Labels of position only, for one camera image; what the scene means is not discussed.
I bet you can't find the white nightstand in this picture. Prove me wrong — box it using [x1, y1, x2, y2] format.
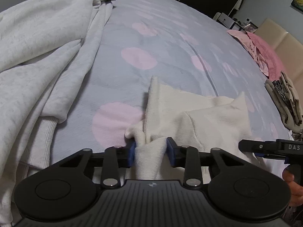
[213, 12, 258, 32]

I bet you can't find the pile of beige clothes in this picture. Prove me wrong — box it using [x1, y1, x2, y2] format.
[265, 79, 299, 131]

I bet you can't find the beige headboard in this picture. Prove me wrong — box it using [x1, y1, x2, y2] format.
[254, 18, 303, 81]

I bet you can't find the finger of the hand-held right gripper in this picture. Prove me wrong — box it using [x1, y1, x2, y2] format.
[239, 139, 277, 154]
[255, 154, 288, 165]

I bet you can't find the light pink garment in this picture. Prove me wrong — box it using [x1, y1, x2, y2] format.
[227, 29, 270, 75]

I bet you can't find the pink pillow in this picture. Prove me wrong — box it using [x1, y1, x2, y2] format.
[246, 31, 288, 82]

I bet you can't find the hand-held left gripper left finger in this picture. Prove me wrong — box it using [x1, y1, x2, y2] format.
[54, 142, 136, 190]

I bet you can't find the person's right hand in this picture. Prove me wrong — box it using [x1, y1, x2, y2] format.
[283, 171, 303, 207]

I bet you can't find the wall picture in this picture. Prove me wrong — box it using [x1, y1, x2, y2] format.
[291, 0, 303, 13]

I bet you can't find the bed with dotted sheet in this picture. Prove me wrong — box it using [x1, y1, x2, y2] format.
[0, 0, 303, 194]

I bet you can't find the light grey sweatshirt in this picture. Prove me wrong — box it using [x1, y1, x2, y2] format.
[0, 0, 115, 226]

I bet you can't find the cream sweater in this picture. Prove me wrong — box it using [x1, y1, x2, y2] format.
[125, 76, 284, 185]

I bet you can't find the picture frame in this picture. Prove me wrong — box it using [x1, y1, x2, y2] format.
[244, 22, 258, 32]

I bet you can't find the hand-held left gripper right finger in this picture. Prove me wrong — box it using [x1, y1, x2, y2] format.
[166, 137, 250, 188]

